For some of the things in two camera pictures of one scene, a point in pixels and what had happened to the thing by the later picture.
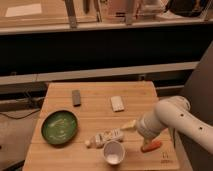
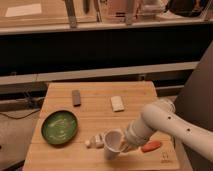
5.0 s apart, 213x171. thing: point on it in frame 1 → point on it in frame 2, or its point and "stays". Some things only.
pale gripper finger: (131, 124) → (124, 146)
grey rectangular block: (76, 98) stays
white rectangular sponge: (117, 103) stays
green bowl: (59, 127) stays
